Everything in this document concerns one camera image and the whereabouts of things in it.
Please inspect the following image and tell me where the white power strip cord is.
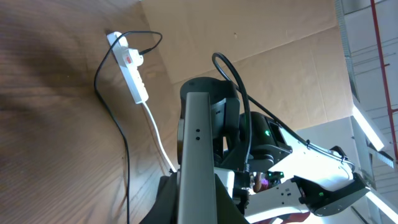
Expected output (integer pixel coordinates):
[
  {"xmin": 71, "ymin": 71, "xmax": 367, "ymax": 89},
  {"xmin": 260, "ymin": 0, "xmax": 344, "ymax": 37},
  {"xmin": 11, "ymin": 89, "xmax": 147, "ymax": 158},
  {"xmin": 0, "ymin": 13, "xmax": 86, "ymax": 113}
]
[{"xmin": 142, "ymin": 101, "xmax": 177, "ymax": 172}]

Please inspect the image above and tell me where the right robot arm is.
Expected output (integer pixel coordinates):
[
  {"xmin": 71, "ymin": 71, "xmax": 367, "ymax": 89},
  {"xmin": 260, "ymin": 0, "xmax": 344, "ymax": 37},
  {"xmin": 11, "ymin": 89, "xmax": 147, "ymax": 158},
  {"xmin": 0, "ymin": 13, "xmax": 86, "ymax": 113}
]
[{"xmin": 177, "ymin": 77, "xmax": 369, "ymax": 223}]

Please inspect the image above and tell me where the brown cardboard sheet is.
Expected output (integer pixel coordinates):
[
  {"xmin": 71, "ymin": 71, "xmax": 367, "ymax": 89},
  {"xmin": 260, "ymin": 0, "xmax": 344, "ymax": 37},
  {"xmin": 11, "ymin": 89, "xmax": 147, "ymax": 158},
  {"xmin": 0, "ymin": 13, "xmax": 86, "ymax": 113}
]
[{"xmin": 142, "ymin": 0, "xmax": 353, "ymax": 129}]

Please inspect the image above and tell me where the white charger plug adapter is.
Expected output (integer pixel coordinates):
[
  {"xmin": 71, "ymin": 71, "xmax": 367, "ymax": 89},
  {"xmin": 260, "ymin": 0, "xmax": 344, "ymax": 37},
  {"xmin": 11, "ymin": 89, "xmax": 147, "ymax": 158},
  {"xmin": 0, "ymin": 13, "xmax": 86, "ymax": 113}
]
[{"xmin": 122, "ymin": 48, "xmax": 144, "ymax": 69}]

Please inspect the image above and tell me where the white power strip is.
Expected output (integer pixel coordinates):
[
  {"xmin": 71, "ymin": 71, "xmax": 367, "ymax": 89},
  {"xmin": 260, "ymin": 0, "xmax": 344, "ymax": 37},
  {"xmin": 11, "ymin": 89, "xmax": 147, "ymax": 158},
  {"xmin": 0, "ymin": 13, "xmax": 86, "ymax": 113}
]
[{"xmin": 112, "ymin": 37, "xmax": 149, "ymax": 104}]

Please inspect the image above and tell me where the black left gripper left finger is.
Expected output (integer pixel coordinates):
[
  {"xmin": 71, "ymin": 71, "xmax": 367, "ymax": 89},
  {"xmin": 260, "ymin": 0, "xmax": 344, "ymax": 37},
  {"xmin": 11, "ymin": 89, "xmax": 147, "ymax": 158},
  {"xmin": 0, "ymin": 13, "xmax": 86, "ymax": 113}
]
[{"xmin": 140, "ymin": 173, "xmax": 178, "ymax": 224}]

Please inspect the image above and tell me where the white ceiling light strip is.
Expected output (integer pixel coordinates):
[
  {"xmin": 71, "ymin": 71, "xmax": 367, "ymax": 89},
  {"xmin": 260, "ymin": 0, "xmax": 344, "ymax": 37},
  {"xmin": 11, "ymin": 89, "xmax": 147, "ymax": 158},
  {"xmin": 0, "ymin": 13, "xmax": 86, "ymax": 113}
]
[{"xmin": 352, "ymin": 105, "xmax": 385, "ymax": 151}]

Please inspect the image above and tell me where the black charger cable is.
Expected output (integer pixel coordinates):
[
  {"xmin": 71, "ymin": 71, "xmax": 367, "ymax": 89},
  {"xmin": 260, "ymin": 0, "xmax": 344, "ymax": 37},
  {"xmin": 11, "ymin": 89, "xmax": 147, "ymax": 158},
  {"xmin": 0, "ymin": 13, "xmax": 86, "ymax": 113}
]
[{"xmin": 93, "ymin": 30, "xmax": 164, "ymax": 224}]

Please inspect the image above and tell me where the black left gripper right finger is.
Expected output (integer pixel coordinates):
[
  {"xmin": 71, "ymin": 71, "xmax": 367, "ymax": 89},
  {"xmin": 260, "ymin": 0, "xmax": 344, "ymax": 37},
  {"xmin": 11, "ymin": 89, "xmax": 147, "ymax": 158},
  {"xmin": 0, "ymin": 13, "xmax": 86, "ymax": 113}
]
[{"xmin": 215, "ymin": 174, "xmax": 249, "ymax": 224}]

